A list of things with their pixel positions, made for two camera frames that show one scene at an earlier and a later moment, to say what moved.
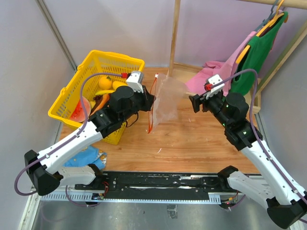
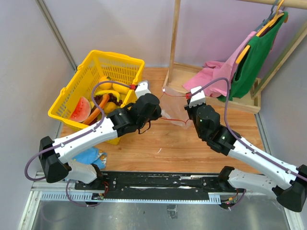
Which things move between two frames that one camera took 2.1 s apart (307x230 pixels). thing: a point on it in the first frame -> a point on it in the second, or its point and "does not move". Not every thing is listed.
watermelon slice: x=77 y=114 does not move
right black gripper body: x=213 y=104 -> x=192 y=113
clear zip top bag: x=168 y=93 -> x=174 y=108
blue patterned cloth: x=88 y=155 does not move
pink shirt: x=226 y=70 does not move
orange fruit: x=105 y=83 does not move
